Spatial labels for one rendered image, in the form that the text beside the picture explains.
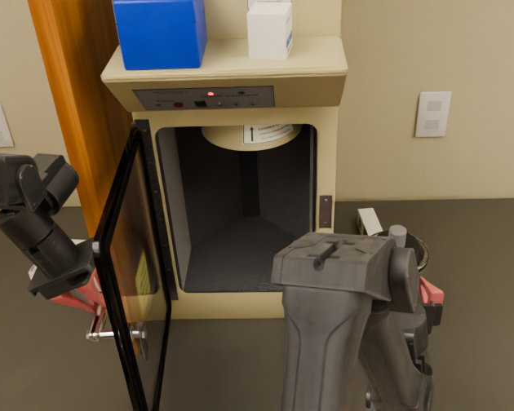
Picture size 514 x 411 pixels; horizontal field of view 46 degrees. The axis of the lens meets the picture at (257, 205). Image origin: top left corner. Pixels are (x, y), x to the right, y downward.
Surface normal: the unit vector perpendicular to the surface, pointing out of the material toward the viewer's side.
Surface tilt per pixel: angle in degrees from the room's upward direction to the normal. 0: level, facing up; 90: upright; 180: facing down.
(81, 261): 24
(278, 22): 90
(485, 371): 0
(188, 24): 90
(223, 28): 90
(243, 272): 0
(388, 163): 90
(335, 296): 45
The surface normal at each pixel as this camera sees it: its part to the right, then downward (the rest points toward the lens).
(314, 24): -0.03, 0.58
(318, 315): -0.38, -0.21
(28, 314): -0.04, -0.81
